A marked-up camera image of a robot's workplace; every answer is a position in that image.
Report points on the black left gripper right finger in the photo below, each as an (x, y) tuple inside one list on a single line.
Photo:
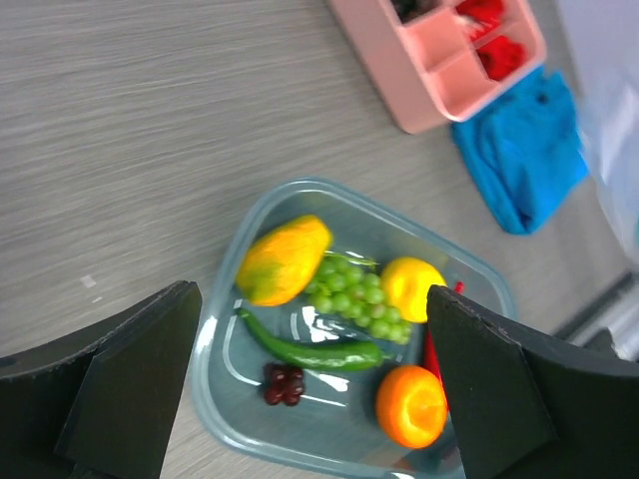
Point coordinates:
[(525, 404)]

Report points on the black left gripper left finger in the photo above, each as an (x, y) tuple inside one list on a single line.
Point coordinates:
[(101, 401)]

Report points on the orange tangerine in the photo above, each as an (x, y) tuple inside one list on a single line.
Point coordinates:
[(411, 407)]

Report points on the yellow green mango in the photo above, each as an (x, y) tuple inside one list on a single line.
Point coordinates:
[(278, 266)]

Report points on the clear zip top bag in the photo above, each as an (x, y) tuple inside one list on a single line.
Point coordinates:
[(608, 122)]

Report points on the red chili pepper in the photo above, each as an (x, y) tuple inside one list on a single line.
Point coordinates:
[(430, 361)]

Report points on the clear blue plastic tray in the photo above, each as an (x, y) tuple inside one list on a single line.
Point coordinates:
[(333, 429)]

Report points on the yellow pear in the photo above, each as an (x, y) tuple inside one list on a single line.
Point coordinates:
[(406, 282)]

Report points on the green chili pepper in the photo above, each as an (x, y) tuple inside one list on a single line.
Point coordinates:
[(336, 356)]

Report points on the dark red cherry cluster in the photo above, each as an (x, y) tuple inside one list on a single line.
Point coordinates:
[(285, 384)]

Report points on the green grape bunch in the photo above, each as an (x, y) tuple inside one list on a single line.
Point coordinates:
[(349, 286)]

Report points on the blue folded cloth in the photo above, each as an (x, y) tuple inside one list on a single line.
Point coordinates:
[(523, 151)]

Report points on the pink divided organizer box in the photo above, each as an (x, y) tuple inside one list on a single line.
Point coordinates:
[(423, 65)]

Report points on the red item in organizer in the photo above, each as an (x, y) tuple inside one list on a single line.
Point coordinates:
[(479, 19)]

